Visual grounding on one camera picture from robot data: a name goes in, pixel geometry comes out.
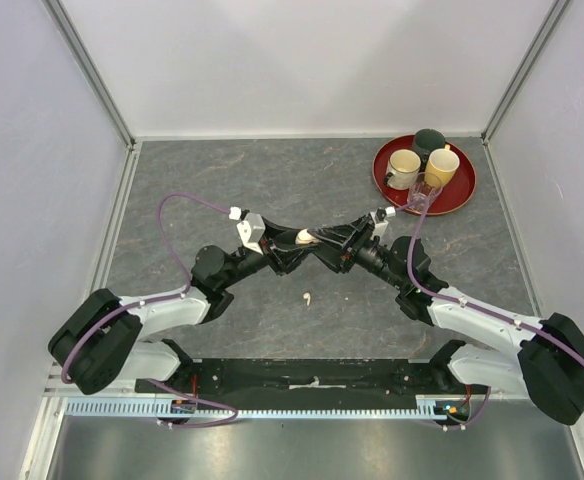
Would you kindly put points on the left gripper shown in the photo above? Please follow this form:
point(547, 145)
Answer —
point(282, 261)

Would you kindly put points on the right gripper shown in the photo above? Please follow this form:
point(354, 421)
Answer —
point(336, 257)

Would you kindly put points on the white earbud charging case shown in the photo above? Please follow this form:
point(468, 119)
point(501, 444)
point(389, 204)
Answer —
point(305, 238)

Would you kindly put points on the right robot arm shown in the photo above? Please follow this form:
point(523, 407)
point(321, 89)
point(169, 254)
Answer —
point(539, 358)

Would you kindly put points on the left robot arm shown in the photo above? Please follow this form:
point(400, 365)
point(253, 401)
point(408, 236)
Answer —
point(107, 338)

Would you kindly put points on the clear drinking glass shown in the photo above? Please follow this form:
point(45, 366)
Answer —
point(424, 191)

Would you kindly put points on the red round tray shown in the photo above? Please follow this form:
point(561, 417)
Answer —
point(453, 196)

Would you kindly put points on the yellow mug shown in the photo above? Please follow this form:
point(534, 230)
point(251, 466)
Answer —
point(441, 167)

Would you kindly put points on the dark green mug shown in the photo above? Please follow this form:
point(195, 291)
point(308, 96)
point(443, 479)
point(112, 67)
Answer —
point(425, 141)

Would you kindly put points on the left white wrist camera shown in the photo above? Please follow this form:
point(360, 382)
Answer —
point(251, 230)

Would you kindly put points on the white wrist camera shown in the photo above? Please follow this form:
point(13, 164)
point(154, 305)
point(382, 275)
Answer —
point(251, 230)
point(380, 218)

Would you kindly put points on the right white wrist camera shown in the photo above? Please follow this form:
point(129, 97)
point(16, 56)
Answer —
point(380, 218)

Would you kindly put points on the white mug black handle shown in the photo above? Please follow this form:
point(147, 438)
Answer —
point(402, 169)

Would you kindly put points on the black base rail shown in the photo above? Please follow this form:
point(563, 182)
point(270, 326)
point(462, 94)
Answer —
point(218, 376)

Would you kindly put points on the white cable duct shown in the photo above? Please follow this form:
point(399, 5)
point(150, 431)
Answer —
point(168, 408)

